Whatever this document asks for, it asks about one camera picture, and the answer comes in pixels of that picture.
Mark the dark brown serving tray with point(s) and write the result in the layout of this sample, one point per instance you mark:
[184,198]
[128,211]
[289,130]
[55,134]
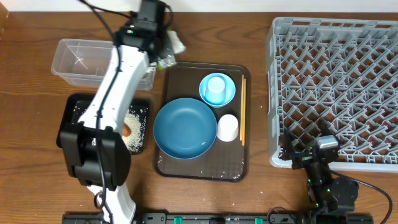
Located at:
[224,161]

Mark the white napkin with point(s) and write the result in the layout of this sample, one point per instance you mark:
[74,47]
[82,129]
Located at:
[177,45]

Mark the light blue cup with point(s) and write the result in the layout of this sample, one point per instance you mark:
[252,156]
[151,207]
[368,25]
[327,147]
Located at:
[215,90]

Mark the foil wrapper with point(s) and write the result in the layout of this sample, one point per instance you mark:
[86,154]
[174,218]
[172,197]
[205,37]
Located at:
[168,61]

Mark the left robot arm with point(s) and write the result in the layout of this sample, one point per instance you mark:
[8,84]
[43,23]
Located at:
[93,148]

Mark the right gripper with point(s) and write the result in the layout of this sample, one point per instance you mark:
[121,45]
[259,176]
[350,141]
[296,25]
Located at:
[289,153]

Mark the clear plastic bin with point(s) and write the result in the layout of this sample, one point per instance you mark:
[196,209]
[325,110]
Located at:
[93,63]

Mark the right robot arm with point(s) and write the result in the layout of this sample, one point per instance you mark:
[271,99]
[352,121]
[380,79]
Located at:
[332,196]

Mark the grey dishwasher rack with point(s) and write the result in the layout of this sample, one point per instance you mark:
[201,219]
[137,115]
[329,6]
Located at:
[337,72]

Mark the white rice pile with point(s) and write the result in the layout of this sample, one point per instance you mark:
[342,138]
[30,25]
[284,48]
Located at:
[136,121]

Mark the wooden chopstick right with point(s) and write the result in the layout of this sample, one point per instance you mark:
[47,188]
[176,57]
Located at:
[244,113]

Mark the orange carrot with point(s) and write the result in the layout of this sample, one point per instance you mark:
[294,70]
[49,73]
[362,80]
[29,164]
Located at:
[126,130]

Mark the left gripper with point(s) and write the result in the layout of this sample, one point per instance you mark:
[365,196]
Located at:
[169,48]

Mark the wooden chopstick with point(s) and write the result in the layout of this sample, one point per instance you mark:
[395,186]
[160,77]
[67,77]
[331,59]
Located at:
[241,110]
[244,113]

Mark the dark blue plate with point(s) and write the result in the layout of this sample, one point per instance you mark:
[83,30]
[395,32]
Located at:
[185,128]

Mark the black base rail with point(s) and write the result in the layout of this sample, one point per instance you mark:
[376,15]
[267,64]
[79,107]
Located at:
[162,218]

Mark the pale pink cup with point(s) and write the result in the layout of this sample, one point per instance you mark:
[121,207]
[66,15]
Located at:
[228,128]

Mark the black tray bin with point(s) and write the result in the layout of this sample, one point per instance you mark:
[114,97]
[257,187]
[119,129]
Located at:
[77,105]

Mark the light blue bowl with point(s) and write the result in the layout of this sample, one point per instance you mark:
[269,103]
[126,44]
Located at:
[230,89]

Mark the wooden chopstick left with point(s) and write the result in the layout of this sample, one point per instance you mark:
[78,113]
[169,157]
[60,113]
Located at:
[241,110]

